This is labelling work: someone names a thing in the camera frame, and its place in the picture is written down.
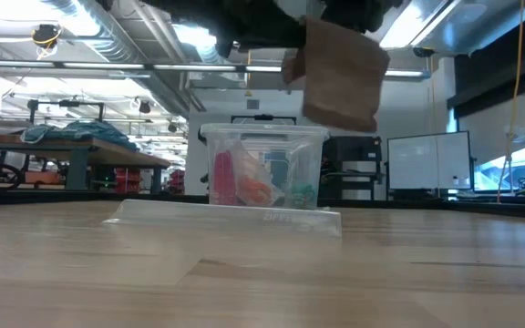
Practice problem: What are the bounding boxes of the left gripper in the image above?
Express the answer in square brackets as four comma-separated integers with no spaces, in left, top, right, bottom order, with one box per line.
[141,0,309,58]

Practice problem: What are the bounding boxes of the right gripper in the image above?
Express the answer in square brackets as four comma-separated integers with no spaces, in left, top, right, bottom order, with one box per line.
[321,0,405,34]

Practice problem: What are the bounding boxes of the clear bin lid black handle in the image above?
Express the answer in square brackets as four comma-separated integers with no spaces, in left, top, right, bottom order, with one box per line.
[198,122,331,141]

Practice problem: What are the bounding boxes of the clear plastic storage bin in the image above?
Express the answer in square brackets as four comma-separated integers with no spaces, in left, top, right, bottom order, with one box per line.
[198,122,331,210]

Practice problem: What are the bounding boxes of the clear zip bag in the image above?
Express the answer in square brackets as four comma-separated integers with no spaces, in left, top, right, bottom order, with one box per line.
[102,199,344,239]

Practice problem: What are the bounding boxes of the orange bandage roll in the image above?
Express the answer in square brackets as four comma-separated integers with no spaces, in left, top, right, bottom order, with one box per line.
[238,175,274,207]

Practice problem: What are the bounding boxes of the black gantry bar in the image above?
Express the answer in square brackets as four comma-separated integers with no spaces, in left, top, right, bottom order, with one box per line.
[230,114,298,127]

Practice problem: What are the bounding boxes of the long ceiling light strip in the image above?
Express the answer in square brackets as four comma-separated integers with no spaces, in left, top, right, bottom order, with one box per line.
[0,58,432,81]

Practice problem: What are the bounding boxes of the whiteboard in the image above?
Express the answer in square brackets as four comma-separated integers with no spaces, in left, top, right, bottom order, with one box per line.
[386,130,474,192]

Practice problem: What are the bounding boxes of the red storage drawers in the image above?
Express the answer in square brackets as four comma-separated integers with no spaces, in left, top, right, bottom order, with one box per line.
[110,167,143,195]
[169,169,186,195]

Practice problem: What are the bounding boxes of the wooden workbench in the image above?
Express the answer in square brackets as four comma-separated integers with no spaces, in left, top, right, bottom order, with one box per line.
[0,133,172,195]

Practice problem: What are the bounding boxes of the blue cloth pile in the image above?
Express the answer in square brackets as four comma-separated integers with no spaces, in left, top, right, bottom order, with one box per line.
[19,119,141,153]

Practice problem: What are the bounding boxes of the yellow hanging cable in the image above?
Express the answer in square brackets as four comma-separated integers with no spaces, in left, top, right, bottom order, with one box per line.
[496,0,525,205]

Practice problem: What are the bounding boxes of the black camera gantry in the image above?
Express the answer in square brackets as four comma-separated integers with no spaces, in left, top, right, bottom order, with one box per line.
[26,98,107,124]

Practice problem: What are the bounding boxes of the ceiling yellow cable reel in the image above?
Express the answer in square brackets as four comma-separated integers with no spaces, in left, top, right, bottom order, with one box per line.
[31,24,63,61]

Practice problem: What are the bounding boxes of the black metal table frame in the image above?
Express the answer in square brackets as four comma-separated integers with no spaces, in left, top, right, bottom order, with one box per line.
[0,189,525,220]

